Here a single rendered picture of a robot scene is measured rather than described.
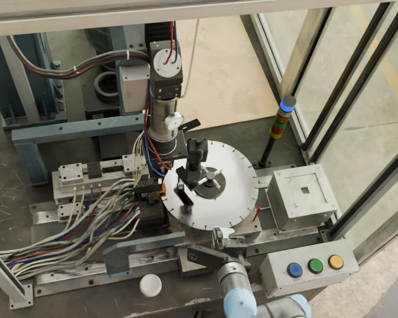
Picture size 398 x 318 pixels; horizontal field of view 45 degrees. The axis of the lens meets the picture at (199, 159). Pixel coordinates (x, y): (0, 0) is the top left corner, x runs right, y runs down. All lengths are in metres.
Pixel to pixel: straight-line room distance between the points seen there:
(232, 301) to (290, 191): 0.62
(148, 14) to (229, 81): 1.62
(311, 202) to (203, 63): 0.81
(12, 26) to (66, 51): 1.71
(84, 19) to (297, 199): 1.30
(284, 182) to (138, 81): 0.75
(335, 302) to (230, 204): 1.17
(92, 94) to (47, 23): 1.32
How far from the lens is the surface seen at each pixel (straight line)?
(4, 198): 1.83
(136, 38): 1.13
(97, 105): 1.75
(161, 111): 1.13
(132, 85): 1.13
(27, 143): 1.59
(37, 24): 0.47
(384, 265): 2.74
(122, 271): 1.65
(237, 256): 1.33
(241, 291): 1.18
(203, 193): 1.54
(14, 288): 1.52
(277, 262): 1.57
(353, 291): 2.63
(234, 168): 1.61
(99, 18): 0.47
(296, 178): 1.71
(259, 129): 1.96
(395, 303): 2.68
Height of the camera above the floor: 2.34
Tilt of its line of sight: 59 degrees down
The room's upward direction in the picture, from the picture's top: 11 degrees clockwise
